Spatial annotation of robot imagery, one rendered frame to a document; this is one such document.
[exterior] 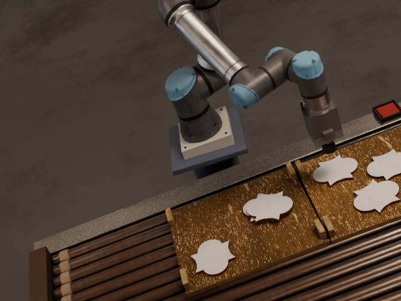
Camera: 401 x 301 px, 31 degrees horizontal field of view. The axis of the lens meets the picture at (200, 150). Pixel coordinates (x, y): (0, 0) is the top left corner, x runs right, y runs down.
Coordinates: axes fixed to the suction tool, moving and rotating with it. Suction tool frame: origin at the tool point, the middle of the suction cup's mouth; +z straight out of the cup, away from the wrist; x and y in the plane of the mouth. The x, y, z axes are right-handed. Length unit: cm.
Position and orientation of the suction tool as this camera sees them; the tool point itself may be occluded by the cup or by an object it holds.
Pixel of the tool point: (329, 149)
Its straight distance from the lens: 212.8
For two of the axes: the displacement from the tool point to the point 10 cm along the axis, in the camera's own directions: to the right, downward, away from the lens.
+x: -2.1, -5.4, 8.1
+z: 3.0, 7.5, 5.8
